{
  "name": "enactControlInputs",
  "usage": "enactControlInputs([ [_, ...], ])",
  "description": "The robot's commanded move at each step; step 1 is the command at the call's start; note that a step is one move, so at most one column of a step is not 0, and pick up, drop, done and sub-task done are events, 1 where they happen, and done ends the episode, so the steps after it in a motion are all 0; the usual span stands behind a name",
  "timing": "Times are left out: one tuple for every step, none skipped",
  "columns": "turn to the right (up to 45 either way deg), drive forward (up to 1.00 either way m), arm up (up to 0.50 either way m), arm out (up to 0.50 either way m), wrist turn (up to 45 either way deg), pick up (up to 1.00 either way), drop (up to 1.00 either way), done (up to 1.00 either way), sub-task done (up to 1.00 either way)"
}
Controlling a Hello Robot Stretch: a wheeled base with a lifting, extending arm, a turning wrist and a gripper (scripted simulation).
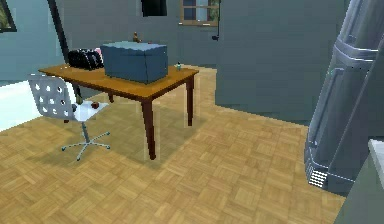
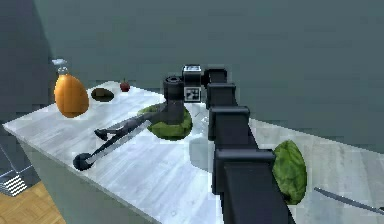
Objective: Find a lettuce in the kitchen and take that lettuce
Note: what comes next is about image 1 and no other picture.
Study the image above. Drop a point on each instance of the brown wooden table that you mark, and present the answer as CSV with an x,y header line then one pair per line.
x,y
126,85

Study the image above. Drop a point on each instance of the wooden framed window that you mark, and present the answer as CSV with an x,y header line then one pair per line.
x,y
200,12

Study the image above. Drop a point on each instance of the small green bottle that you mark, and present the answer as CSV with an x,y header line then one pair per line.
x,y
179,66

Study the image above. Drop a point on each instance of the white perforated swivel chair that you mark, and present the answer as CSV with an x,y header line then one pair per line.
x,y
53,98

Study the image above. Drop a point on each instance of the small brown figurine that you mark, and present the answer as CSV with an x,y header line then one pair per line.
x,y
135,37

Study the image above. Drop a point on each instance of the grey worktop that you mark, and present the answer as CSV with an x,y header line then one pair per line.
x,y
363,190

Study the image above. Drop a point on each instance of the grey fridge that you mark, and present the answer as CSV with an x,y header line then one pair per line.
x,y
346,100

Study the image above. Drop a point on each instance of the black framed wall picture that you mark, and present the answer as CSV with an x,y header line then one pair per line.
x,y
6,16

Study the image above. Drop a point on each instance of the black floor lamp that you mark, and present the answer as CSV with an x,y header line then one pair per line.
x,y
60,30

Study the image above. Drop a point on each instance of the small dark red object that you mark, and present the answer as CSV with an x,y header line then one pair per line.
x,y
95,105

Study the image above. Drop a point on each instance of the dark wall picture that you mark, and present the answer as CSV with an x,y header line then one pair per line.
x,y
154,7

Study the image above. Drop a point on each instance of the blue-grey box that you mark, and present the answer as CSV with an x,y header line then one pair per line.
x,y
135,61

